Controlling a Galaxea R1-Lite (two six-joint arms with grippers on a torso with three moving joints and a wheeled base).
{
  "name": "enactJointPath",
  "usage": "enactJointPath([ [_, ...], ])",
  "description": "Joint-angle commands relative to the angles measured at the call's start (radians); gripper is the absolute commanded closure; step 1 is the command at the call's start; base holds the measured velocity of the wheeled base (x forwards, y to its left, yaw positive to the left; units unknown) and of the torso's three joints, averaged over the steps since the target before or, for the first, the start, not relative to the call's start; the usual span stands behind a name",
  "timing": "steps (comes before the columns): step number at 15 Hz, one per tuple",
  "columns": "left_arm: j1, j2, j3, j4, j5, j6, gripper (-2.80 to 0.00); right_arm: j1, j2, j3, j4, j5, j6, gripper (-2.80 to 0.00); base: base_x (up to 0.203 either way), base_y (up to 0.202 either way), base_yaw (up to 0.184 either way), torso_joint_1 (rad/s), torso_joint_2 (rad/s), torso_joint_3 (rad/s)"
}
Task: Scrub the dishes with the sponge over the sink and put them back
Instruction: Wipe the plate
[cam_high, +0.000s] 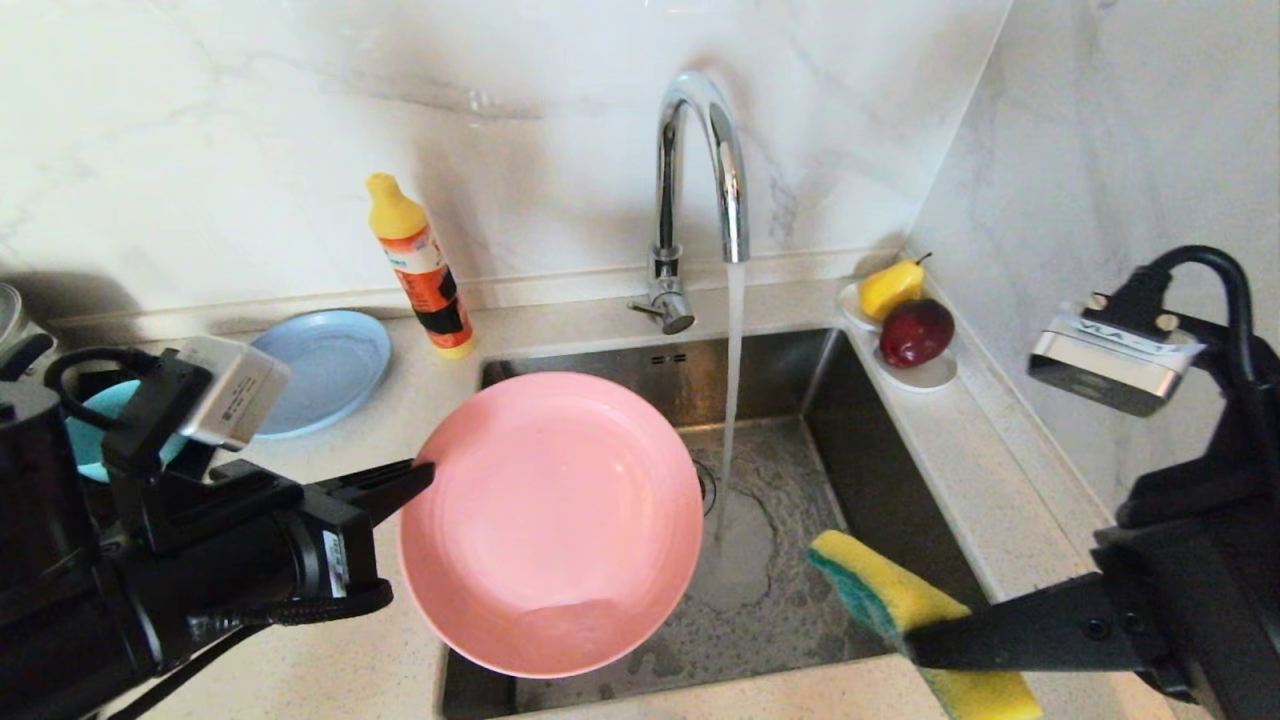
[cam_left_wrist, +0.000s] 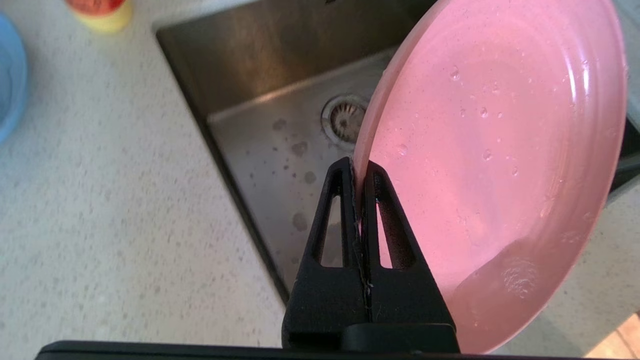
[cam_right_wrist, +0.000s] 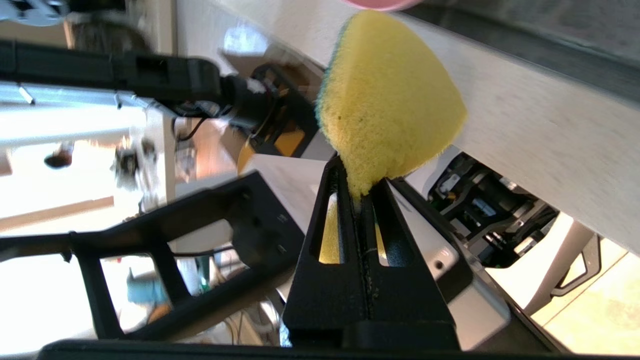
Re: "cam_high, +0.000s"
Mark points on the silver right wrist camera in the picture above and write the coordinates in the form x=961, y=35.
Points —
x=1115, y=360

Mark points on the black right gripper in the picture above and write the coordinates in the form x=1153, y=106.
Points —
x=1200, y=600

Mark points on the large salmon pink plate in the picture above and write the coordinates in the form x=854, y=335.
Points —
x=550, y=520

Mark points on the yellow pear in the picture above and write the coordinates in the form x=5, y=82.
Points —
x=887, y=288

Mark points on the metal sink drain strainer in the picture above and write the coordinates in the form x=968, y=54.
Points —
x=708, y=485

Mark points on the blue plate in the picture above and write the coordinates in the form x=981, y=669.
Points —
x=330, y=365

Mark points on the white fruit dish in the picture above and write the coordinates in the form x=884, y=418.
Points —
x=927, y=377

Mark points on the dark red apple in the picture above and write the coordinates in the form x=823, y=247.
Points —
x=914, y=333

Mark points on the stainless steel pot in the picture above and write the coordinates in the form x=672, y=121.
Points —
x=15, y=320

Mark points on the teal bowl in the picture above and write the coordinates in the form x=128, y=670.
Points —
x=85, y=440

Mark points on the stainless steel sink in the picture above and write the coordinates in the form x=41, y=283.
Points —
x=800, y=620

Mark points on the orange dish soap bottle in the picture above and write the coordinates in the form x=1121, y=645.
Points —
x=425, y=280

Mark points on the yellow sponge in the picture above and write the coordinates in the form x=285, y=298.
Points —
x=890, y=600

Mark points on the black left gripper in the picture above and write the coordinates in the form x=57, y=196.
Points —
x=240, y=570

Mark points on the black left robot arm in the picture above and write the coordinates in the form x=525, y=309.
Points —
x=40, y=560

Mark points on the chrome gooseneck faucet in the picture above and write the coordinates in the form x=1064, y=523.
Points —
x=666, y=200

